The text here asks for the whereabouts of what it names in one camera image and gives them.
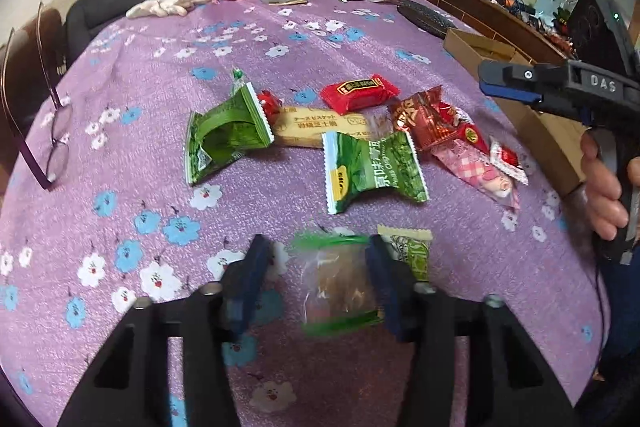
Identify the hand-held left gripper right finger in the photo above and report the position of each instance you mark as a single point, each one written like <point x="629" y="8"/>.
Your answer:
<point x="382" y="277"/>

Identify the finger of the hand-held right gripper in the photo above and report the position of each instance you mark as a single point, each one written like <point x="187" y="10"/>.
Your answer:
<point x="515" y="74"/>
<point x="520" y="93"/>

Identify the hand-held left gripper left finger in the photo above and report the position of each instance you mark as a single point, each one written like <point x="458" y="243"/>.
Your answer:
<point x="252" y="277"/>

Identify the green cream small snack packet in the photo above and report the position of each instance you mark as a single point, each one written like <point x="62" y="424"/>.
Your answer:
<point x="412" y="257"/>

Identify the clear green-ended snack packet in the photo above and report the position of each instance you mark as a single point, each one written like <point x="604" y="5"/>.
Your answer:
<point x="337" y="282"/>

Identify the cardboard box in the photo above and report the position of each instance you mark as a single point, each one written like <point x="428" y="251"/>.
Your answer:
<point x="550" y="142"/>

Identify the small white red snack packet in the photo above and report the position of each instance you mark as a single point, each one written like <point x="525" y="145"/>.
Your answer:
<point x="509" y="159"/>

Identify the pink checked snack packet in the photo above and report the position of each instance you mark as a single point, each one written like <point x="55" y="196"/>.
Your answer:
<point x="475" y="172"/>

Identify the dark red glossy snack packet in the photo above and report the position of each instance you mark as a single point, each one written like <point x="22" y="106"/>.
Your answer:
<point x="430" y="122"/>

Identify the green pea snack packet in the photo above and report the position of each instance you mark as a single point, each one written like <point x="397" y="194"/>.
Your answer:
<point x="370" y="172"/>

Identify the red black label snack packet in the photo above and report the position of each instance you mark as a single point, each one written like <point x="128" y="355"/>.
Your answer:
<point x="357" y="94"/>

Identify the beige biscuit packet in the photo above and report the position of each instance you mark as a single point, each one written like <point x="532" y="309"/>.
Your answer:
<point x="310" y="123"/>

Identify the small red candy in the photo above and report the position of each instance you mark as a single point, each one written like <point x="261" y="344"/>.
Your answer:
<point x="267" y="104"/>

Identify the person's right hand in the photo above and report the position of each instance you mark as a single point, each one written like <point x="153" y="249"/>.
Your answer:
<point x="602" y="197"/>

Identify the black patterned glasses case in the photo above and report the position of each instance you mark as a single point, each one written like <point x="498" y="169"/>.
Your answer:
<point x="425" y="17"/>

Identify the purple floral tablecloth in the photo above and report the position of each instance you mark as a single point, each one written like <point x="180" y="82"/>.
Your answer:
<point x="150" y="187"/>

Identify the white crumpled cloth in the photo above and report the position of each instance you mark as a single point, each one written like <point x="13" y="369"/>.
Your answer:
<point x="165" y="4"/>

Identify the purple frame eyeglasses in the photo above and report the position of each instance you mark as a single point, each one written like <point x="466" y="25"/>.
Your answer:
<point x="57" y="147"/>

